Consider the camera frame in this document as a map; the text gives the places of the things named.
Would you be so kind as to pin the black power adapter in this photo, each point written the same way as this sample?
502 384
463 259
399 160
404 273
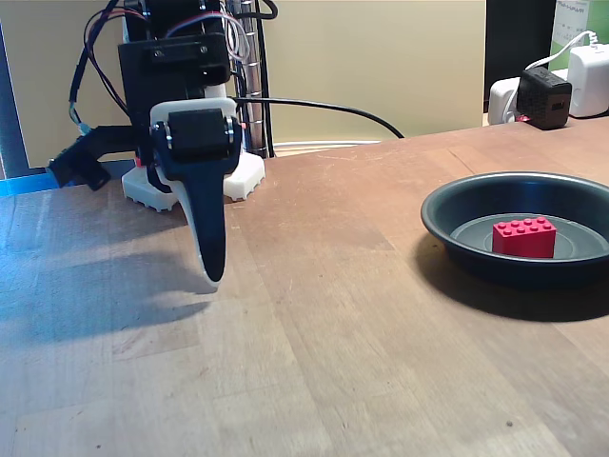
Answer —
544 97

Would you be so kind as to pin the red and black table clamp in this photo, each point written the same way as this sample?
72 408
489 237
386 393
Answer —
139 162

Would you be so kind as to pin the dark vertical post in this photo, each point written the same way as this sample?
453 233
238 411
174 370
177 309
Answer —
9 119

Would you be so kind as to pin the red lego block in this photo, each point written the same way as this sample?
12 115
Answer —
523 240

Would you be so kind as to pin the white power strip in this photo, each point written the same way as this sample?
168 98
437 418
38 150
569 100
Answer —
499 102

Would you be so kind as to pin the green and white carton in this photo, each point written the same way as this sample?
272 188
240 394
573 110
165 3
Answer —
575 19

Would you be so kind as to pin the dark round metal bin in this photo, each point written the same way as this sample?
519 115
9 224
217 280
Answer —
452 224

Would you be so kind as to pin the black panel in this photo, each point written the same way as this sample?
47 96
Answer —
518 38

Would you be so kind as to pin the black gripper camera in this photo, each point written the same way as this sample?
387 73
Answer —
78 164

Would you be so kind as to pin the chrome rack pole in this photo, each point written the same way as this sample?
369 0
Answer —
254 95

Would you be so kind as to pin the white power adapter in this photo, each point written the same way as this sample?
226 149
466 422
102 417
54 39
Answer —
590 81

